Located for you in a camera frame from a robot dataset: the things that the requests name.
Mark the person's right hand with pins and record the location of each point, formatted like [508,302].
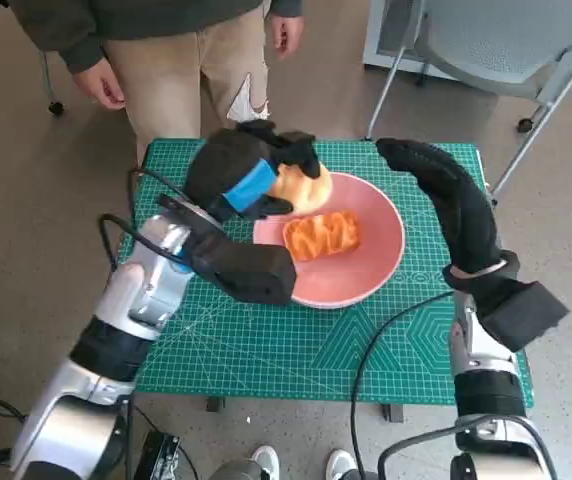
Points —
[101,85]

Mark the dark table bracket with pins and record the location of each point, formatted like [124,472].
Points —
[394,412]
[216,404]

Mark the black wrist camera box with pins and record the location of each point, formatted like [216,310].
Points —
[521,315]
[251,270]

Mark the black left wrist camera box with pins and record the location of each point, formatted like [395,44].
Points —
[251,270]

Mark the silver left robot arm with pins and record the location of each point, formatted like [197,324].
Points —
[131,300]

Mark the pink bowl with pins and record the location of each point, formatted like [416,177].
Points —
[356,280]

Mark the grey mesh chair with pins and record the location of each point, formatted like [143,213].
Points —
[491,40]

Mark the round toy bread bun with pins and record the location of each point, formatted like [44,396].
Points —
[306,190]

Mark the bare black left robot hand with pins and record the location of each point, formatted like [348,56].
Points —
[236,165]

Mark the white perforated cabinet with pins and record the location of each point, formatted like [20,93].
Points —
[391,30]

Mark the person's left hand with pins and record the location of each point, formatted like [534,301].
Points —
[286,35]

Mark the rectangular striped toy bread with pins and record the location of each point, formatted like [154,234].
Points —
[323,235]

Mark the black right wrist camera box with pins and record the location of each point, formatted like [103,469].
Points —
[521,315]

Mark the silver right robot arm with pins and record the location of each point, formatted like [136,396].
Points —
[486,390]

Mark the person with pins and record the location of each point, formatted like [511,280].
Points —
[166,65]

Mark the grey chair with castors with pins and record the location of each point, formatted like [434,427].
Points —
[55,106]

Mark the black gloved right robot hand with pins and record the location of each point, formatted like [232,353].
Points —
[466,210]

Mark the white shoe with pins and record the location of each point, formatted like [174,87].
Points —
[266,460]
[338,462]

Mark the green cutting mat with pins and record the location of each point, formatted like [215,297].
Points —
[266,350]

